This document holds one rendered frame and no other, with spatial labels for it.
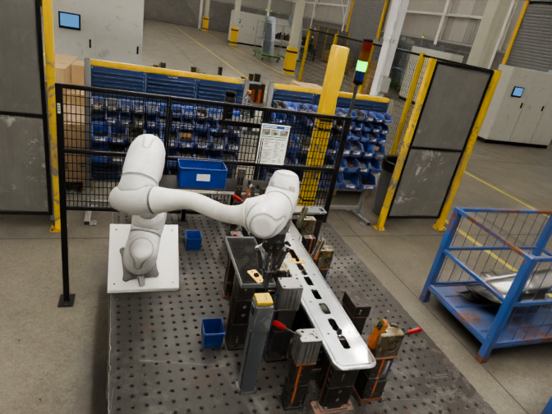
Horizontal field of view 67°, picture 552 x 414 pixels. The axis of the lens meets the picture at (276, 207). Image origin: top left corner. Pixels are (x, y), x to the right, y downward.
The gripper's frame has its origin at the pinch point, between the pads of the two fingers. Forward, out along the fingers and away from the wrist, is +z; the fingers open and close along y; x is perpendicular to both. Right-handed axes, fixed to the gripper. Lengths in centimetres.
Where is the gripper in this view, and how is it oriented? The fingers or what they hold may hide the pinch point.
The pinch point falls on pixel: (266, 278)
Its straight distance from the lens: 154.7
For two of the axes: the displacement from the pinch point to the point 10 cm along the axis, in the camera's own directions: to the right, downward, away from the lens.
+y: 9.5, 0.3, 3.2
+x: -2.7, -4.4, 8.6
